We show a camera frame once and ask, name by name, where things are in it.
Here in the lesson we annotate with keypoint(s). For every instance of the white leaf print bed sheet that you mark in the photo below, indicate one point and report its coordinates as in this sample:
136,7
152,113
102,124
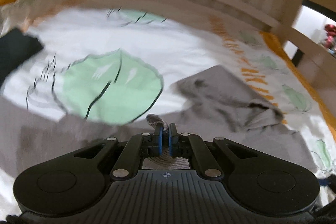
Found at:
139,50

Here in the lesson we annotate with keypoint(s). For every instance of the grey knit hooded sweater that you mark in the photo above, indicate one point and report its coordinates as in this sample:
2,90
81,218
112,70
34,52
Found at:
221,105

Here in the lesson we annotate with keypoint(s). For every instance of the pile of colourful clothes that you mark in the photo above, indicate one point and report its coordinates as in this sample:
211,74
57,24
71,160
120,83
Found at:
329,41

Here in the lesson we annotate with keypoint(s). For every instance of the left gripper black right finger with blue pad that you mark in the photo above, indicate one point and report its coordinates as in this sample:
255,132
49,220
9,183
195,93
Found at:
193,148

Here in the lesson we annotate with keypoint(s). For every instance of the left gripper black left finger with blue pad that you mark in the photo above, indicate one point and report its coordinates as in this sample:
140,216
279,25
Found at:
135,150

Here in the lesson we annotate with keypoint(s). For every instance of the dark folded garment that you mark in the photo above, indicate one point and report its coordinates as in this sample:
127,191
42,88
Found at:
16,48

